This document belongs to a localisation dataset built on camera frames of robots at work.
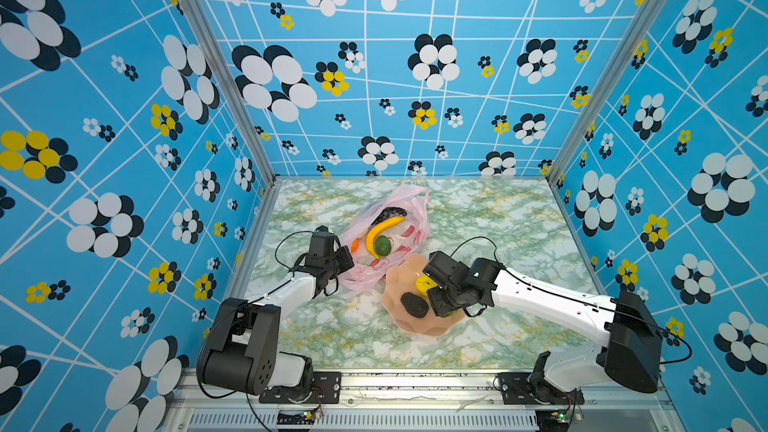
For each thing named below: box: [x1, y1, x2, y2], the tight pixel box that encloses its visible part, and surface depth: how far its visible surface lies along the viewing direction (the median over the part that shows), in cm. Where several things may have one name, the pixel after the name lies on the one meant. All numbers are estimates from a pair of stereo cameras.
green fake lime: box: [375, 235, 392, 257], surface depth 98 cm
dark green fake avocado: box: [400, 292, 429, 318], surface depth 84 cm
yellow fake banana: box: [366, 216, 406, 260], surface depth 104 cm
